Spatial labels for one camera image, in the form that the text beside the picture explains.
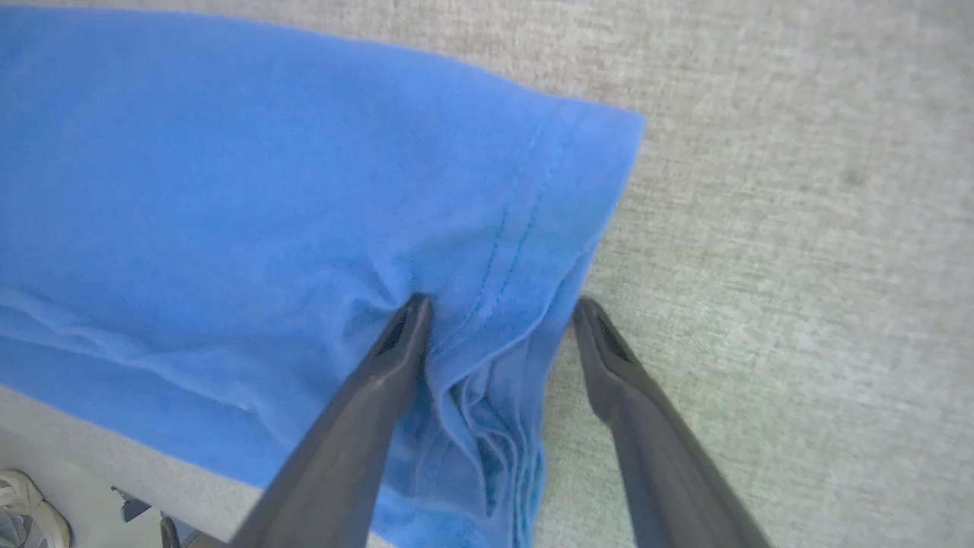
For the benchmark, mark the grey fabric sofa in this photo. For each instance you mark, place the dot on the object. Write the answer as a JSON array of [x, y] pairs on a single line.
[[799, 266]]

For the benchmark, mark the blue garment white red trim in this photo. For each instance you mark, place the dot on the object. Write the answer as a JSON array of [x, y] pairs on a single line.
[[228, 228]]

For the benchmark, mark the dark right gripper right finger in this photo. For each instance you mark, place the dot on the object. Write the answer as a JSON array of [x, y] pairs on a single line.
[[662, 457]]

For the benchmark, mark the white sneaker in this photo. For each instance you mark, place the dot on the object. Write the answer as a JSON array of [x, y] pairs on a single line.
[[27, 514]]

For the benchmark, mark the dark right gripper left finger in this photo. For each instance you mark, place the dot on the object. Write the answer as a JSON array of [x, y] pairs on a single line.
[[342, 449]]

